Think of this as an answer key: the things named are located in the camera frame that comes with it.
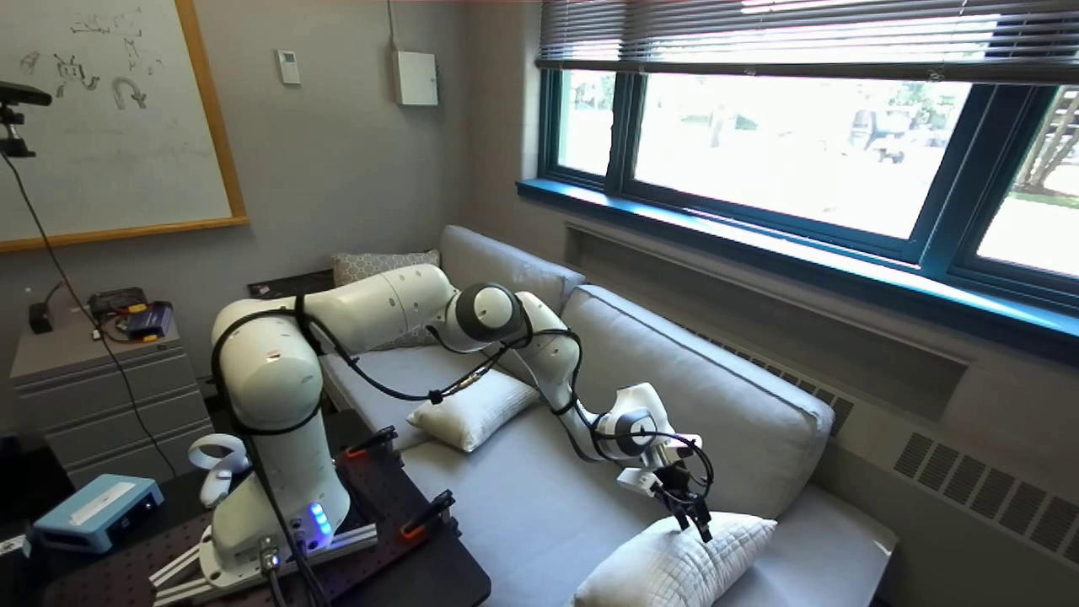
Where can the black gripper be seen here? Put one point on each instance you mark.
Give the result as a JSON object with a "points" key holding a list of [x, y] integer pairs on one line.
{"points": [[677, 487]]}

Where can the white quilted pillow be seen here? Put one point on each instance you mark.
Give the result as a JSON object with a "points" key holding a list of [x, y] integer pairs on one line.
{"points": [[674, 561], [472, 411]]}

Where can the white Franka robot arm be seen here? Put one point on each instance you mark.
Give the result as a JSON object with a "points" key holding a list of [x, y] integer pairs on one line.
{"points": [[263, 383]]}

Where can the grey fabric couch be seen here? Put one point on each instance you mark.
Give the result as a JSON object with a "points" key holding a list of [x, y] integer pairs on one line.
{"points": [[674, 392]]}

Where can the grey lattice patterned pillow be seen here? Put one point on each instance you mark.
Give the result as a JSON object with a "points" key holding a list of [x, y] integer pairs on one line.
{"points": [[382, 267]]}

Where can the black robot table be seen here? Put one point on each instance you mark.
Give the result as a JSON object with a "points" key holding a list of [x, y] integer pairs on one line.
{"points": [[432, 567]]}

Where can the red black clamp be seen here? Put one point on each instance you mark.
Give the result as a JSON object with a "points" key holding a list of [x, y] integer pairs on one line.
{"points": [[367, 445], [427, 512]]}

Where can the wide teal framed window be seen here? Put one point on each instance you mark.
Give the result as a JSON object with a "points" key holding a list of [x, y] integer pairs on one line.
{"points": [[787, 146]]}

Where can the white VR controller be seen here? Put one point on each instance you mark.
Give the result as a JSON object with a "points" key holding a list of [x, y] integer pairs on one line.
{"points": [[212, 459]]}

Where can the window blinds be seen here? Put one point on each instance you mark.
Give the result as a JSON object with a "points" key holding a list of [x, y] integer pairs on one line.
{"points": [[787, 29]]}

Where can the light blue box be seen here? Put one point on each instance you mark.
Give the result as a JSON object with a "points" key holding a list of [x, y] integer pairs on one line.
{"points": [[95, 507]]}

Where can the black orange device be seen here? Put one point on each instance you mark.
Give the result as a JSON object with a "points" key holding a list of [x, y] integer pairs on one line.
{"points": [[129, 318]]}

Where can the grey drawer cabinet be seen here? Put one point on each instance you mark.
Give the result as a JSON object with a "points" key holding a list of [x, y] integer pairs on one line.
{"points": [[79, 392]]}

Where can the small black object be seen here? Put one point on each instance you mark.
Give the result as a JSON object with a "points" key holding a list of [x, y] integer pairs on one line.
{"points": [[38, 318]]}

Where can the wood framed whiteboard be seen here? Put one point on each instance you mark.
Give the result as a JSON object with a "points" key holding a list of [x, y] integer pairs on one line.
{"points": [[102, 112]]}

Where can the wall heater grille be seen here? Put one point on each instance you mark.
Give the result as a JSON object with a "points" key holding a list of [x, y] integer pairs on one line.
{"points": [[979, 493]]}

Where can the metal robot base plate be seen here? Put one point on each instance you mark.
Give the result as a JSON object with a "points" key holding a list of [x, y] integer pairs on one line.
{"points": [[212, 567]]}

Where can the white wall box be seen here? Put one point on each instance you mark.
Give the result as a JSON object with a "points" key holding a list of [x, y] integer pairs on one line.
{"points": [[414, 77]]}

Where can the white wall thermostat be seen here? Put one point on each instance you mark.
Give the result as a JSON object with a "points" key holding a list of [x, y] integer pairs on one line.
{"points": [[286, 69]]}

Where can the black camera on stand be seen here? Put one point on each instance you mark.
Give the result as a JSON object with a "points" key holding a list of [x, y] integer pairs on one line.
{"points": [[18, 106]]}

